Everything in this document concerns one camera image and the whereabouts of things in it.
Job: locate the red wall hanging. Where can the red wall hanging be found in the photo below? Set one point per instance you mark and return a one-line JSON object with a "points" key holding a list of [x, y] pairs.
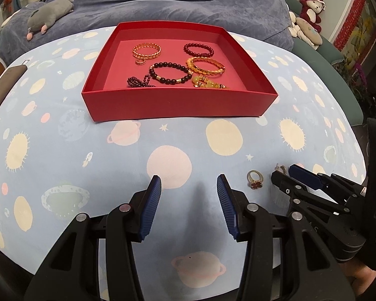
{"points": [[351, 22]]}

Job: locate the grey plush mole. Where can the grey plush mole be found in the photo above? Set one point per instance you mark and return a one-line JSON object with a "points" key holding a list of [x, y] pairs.
{"points": [[47, 15]]}

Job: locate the beige plush toy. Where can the beige plush toy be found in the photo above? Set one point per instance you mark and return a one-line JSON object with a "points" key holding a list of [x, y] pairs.
{"points": [[310, 33]]}

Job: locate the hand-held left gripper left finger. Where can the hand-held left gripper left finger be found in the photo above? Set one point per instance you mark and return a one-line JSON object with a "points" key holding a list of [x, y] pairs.
{"points": [[150, 208]]}

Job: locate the yellow wall poster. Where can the yellow wall poster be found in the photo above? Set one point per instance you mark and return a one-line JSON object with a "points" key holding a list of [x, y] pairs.
{"points": [[366, 34]]}

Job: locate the green sofa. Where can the green sofa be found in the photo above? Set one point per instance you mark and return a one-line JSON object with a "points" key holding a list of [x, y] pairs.
{"points": [[332, 78]]}

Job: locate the blue-grey blanket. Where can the blue-grey blanket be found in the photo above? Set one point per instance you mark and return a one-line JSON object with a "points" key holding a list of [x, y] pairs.
{"points": [[175, 0]]}

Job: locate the potted plant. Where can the potted plant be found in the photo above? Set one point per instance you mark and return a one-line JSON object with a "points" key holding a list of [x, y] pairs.
{"points": [[360, 75]]}

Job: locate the red cardboard box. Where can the red cardboard box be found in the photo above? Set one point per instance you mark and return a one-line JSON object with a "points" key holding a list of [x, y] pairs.
{"points": [[175, 106]]}

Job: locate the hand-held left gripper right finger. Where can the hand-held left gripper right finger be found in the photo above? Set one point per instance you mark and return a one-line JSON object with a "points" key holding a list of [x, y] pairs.
{"points": [[228, 208]]}

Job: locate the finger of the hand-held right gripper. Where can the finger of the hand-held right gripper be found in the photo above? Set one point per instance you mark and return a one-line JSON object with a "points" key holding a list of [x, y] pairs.
{"points": [[300, 196], [304, 175]]}

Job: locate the thin gold bangle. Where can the thin gold bangle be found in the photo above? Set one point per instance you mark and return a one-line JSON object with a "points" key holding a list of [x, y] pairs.
{"points": [[208, 72]]}

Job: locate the red plush monkey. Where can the red plush monkey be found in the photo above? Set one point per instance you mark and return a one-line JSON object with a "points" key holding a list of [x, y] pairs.
{"points": [[311, 15]]}

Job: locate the blue planet print sheet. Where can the blue planet print sheet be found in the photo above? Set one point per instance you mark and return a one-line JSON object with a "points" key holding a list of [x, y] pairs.
{"points": [[81, 169]]}

